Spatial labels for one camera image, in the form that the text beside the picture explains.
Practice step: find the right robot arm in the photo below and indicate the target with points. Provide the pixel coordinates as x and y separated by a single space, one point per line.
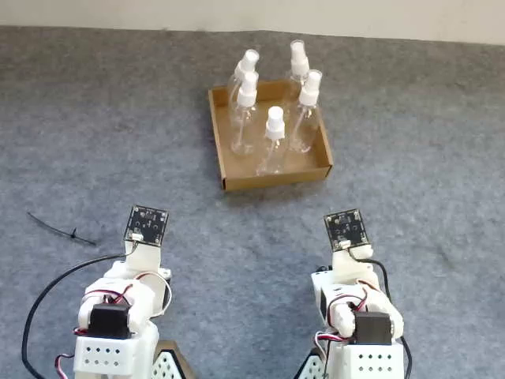
367 355

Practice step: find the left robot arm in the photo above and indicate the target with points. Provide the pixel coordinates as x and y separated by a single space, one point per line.
118 351

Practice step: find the cardboard box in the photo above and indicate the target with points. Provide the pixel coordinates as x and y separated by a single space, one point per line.
272 178

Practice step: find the clear spray bottle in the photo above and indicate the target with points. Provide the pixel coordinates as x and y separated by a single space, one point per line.
304 122
273 146
244 118
297 71
241 67

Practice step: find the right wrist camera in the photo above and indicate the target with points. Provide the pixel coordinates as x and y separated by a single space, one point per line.
346 229

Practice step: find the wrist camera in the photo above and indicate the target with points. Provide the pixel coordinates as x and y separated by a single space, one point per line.
147 224
346 229

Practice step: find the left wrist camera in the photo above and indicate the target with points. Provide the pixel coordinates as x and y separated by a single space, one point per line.
147 224

